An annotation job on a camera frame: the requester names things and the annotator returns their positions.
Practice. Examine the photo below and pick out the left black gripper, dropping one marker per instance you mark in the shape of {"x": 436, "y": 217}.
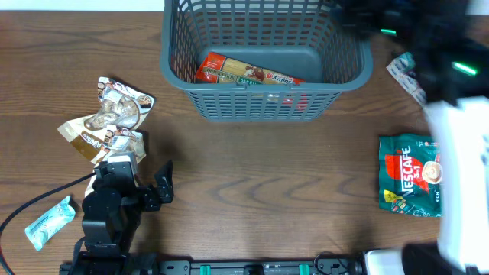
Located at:
{"x": 143, "y": 196}

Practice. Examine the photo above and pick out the green Nescafe coffee bag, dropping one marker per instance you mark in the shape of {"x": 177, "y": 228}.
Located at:
{"x": 410, "y": 175}

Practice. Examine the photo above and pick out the colourful tissue pack strip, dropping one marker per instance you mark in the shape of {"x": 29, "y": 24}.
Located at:
{"x": 401, "y": 69}

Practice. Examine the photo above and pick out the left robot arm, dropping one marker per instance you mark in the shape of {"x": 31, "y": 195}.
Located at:
{"x": 111, "y": 216}

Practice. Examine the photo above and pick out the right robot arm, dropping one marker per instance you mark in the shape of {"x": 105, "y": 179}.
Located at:
{"x": 452, "y": 69}

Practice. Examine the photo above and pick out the lower beige snack pouch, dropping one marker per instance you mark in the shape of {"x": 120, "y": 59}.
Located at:
{"x": 118, "y": 140}

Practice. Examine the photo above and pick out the upper brown snack pouch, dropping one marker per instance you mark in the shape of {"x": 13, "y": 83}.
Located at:
{"x": 121, "y": 105}

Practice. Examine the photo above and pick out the brown snack pouch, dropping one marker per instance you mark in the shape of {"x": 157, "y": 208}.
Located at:
{"x": 90, "y": 143}
{"x": 121, "y": 105}

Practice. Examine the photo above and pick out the middle brown snack pouch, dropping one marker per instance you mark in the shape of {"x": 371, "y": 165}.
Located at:
{"x": 90, "y": 143}

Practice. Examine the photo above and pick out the light blue wipes packet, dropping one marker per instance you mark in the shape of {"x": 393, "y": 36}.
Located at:
{"x": 46, "y": 226}

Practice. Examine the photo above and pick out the grey plastic basket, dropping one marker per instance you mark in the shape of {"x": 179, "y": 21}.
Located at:
{"x": 302, "y": 39}

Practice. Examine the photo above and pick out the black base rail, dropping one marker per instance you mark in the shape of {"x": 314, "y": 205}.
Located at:
{"x": 248, "y": 267}

